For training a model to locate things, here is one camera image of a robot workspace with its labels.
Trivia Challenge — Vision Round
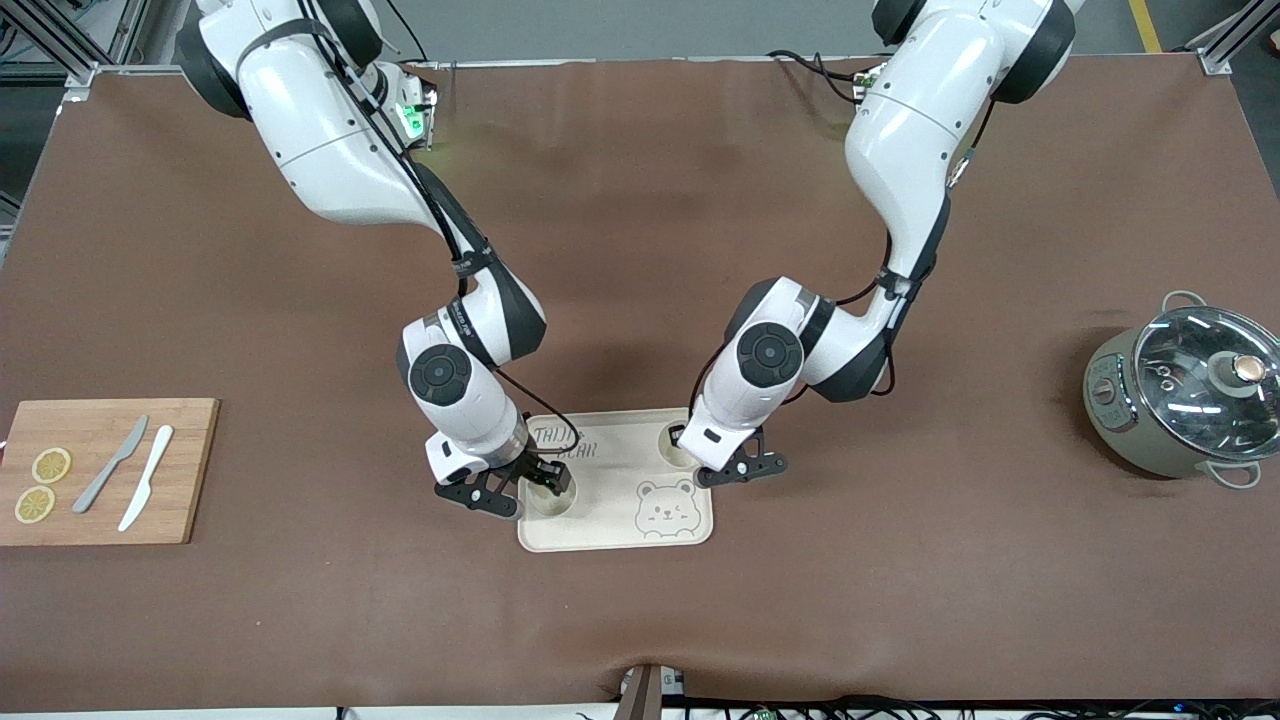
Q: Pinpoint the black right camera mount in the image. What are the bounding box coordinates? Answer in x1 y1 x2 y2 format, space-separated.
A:
434 467 524 522

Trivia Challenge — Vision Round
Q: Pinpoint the beige bear print tray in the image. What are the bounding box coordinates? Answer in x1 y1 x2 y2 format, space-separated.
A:
517 407 715 553

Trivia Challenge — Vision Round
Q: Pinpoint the glass pot lid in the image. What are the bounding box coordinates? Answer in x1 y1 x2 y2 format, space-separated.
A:
1135 305 1280 451

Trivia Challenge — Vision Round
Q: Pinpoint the brown table cover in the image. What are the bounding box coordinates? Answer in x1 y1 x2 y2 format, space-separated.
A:
0 55 1280 713

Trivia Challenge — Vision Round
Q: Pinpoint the grey plastic knife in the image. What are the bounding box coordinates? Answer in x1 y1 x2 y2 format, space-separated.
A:
72 415 150 515

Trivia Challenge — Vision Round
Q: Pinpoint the aluminium frame corner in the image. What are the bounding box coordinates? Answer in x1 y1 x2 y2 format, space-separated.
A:
0 0 191 107
1188 0 1280 77

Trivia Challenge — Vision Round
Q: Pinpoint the bamboo cutting board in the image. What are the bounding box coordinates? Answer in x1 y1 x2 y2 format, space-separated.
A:
0 398 220 547

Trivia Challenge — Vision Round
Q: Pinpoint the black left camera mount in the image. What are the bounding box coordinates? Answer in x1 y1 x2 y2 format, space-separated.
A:
694 428 790 489

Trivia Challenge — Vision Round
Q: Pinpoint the black base cable bundle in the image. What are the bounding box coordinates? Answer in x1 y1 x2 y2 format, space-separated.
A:
767 47 873 101

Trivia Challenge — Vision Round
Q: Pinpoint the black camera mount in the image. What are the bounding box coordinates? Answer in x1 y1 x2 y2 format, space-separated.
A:
434 467 524 522
694 428 790 489

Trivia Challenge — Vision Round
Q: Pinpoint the thin black base cable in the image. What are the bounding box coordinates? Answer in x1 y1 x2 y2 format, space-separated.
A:
383 0 433 63

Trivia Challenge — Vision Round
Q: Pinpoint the white plastic knife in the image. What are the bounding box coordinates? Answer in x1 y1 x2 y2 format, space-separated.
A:
118 425 175 533

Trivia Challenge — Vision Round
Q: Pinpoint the white IKEA cup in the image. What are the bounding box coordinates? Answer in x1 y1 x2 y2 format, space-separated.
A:
525 468 579 519
657 420 701 471

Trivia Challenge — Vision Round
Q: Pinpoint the grey-green electric pot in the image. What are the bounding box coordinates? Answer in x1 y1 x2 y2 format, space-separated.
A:
1083 290 1280 489

